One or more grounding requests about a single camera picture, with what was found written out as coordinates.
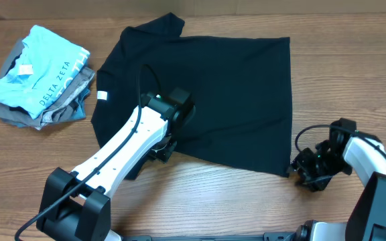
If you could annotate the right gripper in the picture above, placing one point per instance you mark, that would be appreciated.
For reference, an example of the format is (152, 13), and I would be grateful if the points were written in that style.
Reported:
(302, 163)

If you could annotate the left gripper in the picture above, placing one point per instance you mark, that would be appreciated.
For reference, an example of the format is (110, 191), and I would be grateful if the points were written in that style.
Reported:
(164, 153)

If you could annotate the black t-shirt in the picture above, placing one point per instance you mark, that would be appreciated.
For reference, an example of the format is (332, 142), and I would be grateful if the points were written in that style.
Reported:
(241, 89)

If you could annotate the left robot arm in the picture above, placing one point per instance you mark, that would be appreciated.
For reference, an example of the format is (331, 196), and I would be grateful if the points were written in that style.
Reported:
(76, 205)

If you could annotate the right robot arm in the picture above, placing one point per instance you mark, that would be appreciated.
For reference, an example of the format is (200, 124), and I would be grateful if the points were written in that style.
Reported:
(349, 151)

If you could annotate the dark blue folded shirt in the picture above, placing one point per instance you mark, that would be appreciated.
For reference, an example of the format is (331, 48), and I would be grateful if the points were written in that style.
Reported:
(65, 109)

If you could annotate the grey folded shirt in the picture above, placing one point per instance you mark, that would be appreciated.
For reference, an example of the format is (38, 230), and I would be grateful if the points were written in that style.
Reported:
(83, 79)

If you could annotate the light blue folded t-shirt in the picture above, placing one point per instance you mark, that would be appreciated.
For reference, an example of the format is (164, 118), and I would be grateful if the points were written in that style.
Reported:
(46, 66)

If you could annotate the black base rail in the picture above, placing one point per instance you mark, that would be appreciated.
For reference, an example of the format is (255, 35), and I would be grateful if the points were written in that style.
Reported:
(268, 236)

